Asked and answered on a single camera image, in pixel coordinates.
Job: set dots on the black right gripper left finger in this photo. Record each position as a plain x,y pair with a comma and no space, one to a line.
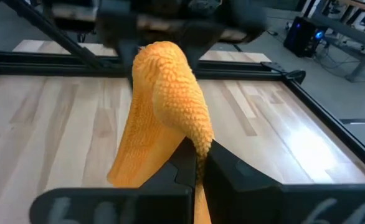
114,208

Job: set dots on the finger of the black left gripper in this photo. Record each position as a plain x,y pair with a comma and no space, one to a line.
128,59
201,49

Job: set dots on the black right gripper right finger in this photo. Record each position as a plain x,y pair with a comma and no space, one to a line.
263,202

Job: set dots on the orange microfiber towel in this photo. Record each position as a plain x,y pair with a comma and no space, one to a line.
164,109

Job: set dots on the black computer tower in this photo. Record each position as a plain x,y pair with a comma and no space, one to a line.
304,37

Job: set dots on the workbench with grey legs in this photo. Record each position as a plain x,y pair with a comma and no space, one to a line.
350,34

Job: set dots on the black aluminium table frame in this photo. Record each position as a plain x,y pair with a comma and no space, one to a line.
61,60

